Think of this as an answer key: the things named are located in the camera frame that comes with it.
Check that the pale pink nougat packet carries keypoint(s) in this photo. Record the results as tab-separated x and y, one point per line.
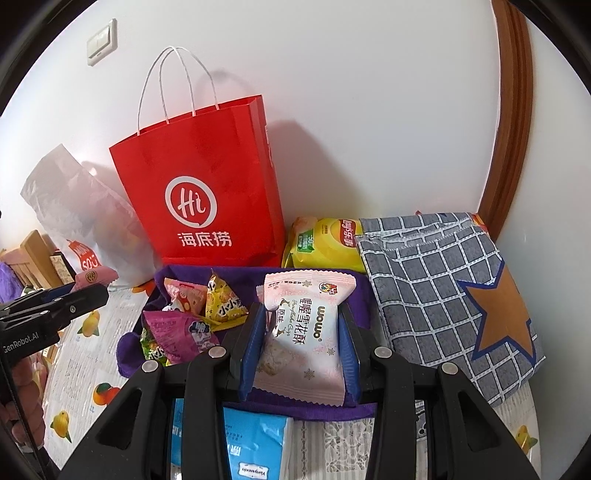
304	323

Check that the magenta snack packet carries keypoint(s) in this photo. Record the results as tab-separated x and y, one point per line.
180	337

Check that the wooden chair back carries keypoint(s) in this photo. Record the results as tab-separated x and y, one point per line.
34	258

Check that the grey checked star cloth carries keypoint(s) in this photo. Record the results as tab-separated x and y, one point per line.
415	286

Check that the person's left hand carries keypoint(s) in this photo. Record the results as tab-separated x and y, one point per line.
30	397

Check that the green snack packet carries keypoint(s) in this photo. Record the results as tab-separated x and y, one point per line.
150	346

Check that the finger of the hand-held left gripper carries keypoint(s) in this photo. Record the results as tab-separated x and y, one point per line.
51	293
83	302

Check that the pink cartoon snack packet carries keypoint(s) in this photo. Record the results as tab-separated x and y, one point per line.
184	297

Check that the white plastic shopping bag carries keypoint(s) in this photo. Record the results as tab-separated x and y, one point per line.
60	198

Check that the brown wooden door frame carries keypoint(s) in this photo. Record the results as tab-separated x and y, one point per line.
510	115

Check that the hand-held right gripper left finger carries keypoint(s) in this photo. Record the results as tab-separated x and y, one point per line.
251	360

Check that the red paper bag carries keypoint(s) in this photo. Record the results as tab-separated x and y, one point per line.
194	161

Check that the yellow snack packet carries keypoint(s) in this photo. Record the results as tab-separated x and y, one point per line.
226	304

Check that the blue tissue pack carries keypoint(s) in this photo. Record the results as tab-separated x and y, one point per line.
258	438

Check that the yellow chip bag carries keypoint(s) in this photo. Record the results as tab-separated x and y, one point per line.
323	244

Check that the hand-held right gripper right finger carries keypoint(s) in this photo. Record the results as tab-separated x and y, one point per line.
351	360

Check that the brown patterned box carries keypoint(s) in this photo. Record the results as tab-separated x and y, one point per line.
60	267

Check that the small pink snack packet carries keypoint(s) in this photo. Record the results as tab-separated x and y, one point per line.
99	276

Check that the fruit print tablecloth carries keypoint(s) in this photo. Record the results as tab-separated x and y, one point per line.
78	392

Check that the white light switch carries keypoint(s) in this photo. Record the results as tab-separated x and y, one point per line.
102	42

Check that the purple cloth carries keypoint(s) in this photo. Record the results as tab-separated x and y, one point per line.
8	281

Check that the purple towel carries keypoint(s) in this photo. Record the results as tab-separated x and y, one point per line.
131	353

